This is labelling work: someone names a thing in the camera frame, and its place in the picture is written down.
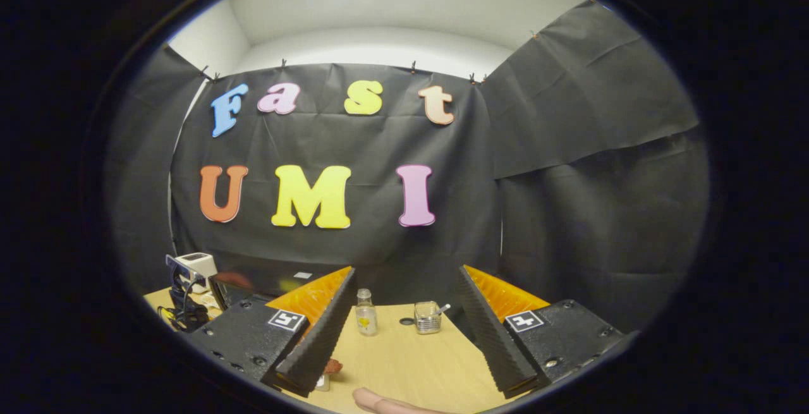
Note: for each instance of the black backdrop cloth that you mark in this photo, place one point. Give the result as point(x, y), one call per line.
point(569, 212)

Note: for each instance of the clear glass bottle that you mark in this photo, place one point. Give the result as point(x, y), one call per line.
point(366, 316)

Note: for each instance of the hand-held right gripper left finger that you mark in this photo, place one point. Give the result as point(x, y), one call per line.
point(319, 344)

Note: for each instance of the reddish brown meat piece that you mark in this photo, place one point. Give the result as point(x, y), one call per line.
point(334, 366)

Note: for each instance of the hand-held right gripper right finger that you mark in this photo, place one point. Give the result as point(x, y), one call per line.
point(490, 344)

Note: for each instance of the clear glass cup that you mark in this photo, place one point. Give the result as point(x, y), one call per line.
point(427, 319)

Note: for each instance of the white toaster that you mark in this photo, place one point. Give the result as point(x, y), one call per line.
point(201, 265)

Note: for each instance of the black electric oven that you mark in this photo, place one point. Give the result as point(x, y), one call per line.
point(265, 284)

